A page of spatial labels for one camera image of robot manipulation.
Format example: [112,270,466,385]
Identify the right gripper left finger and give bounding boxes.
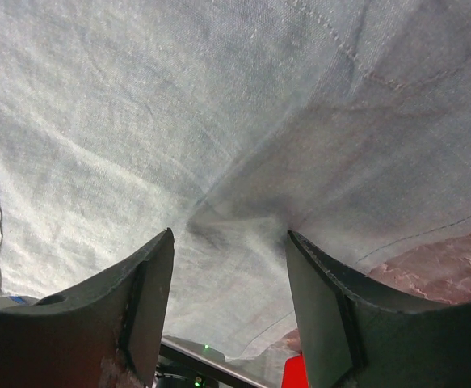
[0,230,175,387]

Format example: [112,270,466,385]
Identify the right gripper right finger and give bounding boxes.
[286,231,471,387]

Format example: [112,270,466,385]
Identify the grey shirt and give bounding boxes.
[0,1,471,359]

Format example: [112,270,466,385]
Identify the red plastic bin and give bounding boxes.
[281,354,309,388]

